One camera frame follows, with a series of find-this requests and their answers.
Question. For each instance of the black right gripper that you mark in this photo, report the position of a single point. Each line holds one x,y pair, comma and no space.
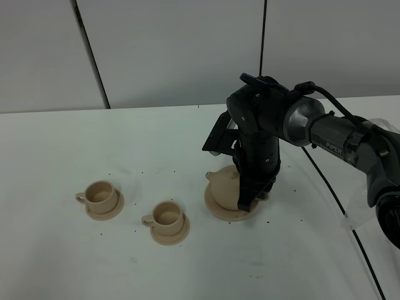
257,160

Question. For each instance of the tan ceramic teapot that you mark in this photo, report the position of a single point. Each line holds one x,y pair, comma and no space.
225,187

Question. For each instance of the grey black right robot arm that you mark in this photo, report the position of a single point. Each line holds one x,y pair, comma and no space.
266,115

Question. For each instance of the tan teapot saucer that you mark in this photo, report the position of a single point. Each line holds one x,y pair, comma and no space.
225,214

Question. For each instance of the tan teacup near centre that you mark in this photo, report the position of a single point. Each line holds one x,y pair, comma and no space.
166,218

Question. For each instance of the tan teacup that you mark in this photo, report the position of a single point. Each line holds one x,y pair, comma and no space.
100,197
166,218

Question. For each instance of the tan saucer near centre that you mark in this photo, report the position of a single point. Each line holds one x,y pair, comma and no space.
174,239

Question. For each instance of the tan saucer far left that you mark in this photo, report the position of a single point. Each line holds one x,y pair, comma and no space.
108,215

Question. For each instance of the tan teacup far left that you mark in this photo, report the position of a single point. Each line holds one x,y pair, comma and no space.
100,197

